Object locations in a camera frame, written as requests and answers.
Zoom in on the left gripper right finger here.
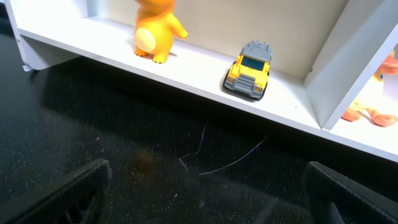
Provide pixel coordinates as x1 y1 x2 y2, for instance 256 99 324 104
301 161 398 224

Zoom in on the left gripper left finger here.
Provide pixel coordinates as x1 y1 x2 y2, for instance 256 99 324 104
0 158 111 224

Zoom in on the grey and yellow toy truck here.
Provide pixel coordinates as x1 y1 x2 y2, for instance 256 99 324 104
222 39 274 102

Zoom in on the yellow rubber duck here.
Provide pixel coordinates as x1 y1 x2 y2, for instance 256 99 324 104
133 0 189 65

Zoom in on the yellow plush duck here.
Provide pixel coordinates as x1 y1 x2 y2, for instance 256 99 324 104
341 49 398 128

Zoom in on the white shelf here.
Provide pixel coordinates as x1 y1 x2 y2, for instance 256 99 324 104
4 0 398 164

